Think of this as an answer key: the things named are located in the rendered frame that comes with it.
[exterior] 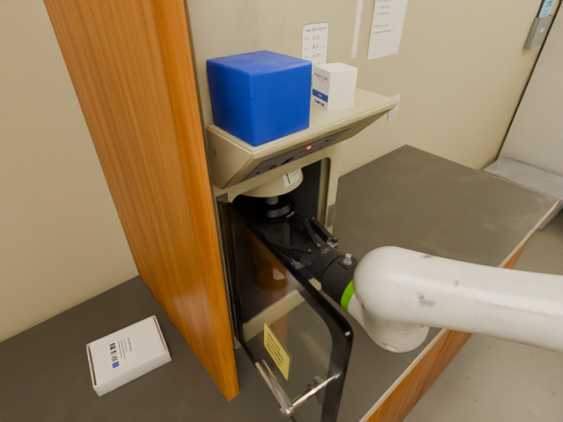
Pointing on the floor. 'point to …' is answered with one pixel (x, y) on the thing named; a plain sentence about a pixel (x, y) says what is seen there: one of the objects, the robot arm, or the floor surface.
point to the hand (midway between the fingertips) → (273, 223)
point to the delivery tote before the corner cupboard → (530, 180)
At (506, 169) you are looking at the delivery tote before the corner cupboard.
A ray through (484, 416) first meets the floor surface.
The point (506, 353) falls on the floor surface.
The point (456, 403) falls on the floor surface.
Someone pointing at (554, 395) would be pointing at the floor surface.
